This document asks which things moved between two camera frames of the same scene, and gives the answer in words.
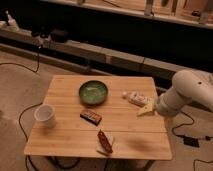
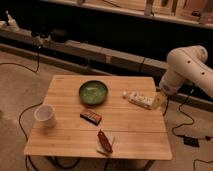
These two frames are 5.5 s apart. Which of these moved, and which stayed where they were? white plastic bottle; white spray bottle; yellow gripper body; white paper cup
Moved: yellow gripper body
Stayed: white plastic bottle; white spray bottle; white paper cup
